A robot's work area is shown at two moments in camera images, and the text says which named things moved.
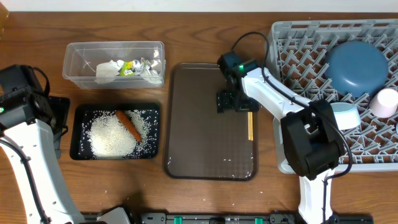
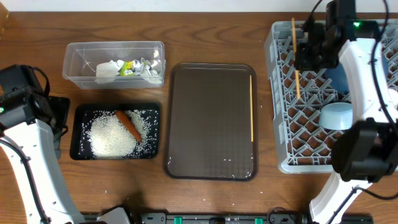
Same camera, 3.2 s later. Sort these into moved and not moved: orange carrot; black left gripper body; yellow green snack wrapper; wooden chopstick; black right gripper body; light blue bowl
Moved: black right gripper body; wooden chopstick
Not moved: light blue bowl; orange carrot; yellow green snack wrapper; black left gripper body
